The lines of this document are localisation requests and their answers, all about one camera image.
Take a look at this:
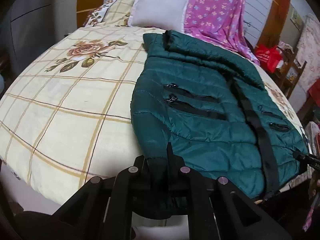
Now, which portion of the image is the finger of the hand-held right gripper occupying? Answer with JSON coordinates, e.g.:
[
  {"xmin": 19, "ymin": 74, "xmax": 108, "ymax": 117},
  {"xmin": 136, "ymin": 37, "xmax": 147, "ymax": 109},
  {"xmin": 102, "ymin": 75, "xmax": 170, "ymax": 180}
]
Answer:
[{"xmin": 292, "ymin": 151, "xmax": 320, "ymax": 171}]

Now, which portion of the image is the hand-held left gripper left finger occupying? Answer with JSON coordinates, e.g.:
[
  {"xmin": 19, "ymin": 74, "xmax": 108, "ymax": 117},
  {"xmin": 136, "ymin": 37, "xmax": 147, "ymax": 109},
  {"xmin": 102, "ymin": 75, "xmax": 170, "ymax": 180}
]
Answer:
[{"xmin": 52, "ymin": 155, "xmax": 153, "ymax": 240}]

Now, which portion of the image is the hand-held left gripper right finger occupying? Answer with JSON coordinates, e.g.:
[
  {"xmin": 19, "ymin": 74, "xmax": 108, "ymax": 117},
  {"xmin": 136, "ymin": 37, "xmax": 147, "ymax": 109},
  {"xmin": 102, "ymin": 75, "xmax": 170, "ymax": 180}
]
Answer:
[{"xmin": 166, "ymin": 142, "xmax": 292, "ymax": 240}]

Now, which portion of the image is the dark green puffer jacket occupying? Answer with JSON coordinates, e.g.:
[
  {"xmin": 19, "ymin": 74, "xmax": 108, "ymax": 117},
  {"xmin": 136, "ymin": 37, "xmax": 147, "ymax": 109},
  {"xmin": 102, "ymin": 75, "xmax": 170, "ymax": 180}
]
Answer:
[{"xmin": 130, "ymin": 29, "xmax": 309, "ymax": 219}]

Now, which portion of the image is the wooden shelf rack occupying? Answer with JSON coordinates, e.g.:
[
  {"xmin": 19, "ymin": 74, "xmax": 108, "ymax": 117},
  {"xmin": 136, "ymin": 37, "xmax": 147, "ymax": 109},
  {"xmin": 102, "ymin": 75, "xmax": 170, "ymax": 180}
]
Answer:
[{"xmin": 271, "ymin": 41, "xmax": 307, "ymax": 99}]

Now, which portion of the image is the bed with checkered floral sheet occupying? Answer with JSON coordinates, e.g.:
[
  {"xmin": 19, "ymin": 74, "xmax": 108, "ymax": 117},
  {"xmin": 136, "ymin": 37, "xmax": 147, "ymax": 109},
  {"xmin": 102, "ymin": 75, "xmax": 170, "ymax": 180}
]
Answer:
[{"xmin": 0, "ymin": 0, "xmax": 304, "ymax": 205}]

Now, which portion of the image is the red shopping bag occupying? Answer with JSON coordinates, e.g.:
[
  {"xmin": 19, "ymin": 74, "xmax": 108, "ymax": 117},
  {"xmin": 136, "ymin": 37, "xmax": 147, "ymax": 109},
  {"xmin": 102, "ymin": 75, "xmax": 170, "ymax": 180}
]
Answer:
[{"xmin": 254, "ymin": 44, "xmax": 283, "ymax": 73}]

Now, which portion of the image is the pale floral curtain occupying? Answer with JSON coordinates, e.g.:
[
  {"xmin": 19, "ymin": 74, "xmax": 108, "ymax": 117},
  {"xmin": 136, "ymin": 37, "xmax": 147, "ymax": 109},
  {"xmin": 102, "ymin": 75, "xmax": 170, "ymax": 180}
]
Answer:
[{"xmin": 297, "ymin": 12, "xmax": 320, "ymax": 94}]

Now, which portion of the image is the purple floral blanket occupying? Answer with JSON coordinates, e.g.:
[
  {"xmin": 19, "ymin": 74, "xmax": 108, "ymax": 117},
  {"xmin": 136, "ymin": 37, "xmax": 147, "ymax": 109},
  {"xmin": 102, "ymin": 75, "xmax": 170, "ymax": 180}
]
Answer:
[{"xmin": 146, "ymin": 0, "xmax": 260, "ymax": 65}]

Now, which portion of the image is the white square pillow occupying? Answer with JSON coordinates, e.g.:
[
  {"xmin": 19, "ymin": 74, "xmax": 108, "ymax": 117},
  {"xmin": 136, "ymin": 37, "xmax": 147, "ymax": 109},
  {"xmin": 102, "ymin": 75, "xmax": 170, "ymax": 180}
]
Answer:
[{"xmin": 127, "ymin": 0, "xmax": 190, "ymax": 33}]

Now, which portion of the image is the grey refrigerator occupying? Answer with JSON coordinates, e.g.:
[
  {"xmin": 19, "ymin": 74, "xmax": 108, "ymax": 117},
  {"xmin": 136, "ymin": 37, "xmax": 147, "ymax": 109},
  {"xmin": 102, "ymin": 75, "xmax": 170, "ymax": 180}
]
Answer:
[{"xmin": 0, "ymin": 0, "xmax": 80, "ymax": 85}]

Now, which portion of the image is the brown wooden door frame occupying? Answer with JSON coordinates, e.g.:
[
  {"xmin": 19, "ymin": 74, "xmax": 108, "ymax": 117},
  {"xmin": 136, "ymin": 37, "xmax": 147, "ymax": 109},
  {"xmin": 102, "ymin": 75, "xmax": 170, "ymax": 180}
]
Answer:
[{"xmin": 257, "ymin": 0, "xmax": 298, "ymax": 48}]

